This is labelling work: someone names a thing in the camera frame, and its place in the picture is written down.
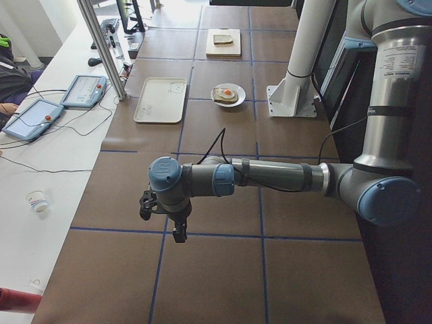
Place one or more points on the white paper cup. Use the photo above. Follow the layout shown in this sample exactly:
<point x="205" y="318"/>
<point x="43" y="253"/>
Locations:
<point x="37" y="200"/>

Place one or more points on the white pedestal column base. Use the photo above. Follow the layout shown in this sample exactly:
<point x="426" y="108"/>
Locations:
<point x="294" y="95"/>

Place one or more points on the black keyboard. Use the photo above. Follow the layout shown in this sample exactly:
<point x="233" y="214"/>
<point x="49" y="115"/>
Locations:
<point x="106" y="25"/>

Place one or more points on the black monitor stand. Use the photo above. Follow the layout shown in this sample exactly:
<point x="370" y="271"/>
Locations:
<point x="130" y="15"/>

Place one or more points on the blue teach pendant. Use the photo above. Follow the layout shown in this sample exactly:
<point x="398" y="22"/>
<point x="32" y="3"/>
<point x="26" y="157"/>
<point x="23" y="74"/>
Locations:
<point x="34" y="120"/>
<point x="84" y="92"/>

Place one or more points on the fried egg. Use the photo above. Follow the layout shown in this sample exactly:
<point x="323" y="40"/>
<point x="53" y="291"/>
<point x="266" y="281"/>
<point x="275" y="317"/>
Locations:
<point x="224" y="93"/>

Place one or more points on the seated person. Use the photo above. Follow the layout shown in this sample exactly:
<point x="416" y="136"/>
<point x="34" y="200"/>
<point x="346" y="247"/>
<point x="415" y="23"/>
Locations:
<point x="16" y="81"/>

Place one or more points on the aluminium frame post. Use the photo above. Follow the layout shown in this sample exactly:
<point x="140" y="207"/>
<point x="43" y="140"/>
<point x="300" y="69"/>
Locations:
<point x="92" y="22"/>

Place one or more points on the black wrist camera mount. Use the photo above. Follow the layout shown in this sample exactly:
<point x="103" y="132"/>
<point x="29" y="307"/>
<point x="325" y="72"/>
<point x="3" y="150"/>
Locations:
<point x="148" y="204"/>

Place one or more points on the far blue teach pendant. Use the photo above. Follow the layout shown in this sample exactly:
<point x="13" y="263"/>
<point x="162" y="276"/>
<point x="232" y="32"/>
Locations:
<point x="84" y="92"/>

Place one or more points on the white round plate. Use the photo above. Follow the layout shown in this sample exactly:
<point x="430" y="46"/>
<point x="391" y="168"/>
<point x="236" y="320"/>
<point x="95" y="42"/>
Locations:
<point x="238" y="89"/>

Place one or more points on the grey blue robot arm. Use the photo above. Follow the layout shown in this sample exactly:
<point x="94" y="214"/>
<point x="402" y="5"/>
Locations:
<point x="378" y="184"/>

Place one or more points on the black computer mouse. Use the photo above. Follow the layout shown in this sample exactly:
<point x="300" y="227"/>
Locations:
<point x="93" y="61"/>

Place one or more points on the red object at edge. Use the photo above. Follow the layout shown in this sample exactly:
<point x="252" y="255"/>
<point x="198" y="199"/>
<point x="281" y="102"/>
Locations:
<point x="19" y="302"/>

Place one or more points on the wooden cutting board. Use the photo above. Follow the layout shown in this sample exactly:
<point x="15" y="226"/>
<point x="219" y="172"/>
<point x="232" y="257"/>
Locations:
<point x="232" y="50"/>

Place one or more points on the bread slice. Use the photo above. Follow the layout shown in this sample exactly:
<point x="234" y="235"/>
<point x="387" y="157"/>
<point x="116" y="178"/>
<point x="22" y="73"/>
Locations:
<point x="222" y="39"/>

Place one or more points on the cream bear tray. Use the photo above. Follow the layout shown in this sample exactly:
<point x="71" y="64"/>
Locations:
<point x="161" y="101"/>

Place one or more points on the bottom toast slice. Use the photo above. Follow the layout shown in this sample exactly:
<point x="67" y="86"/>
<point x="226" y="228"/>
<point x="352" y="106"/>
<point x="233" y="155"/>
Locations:
<point x="220" y="100"/>

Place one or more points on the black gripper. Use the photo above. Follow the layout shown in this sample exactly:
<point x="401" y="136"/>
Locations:
<point x="179" y="214"/>

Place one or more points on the near blue teach pendant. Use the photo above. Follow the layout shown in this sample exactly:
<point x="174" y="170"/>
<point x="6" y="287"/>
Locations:
<point x="34" y="120"/>

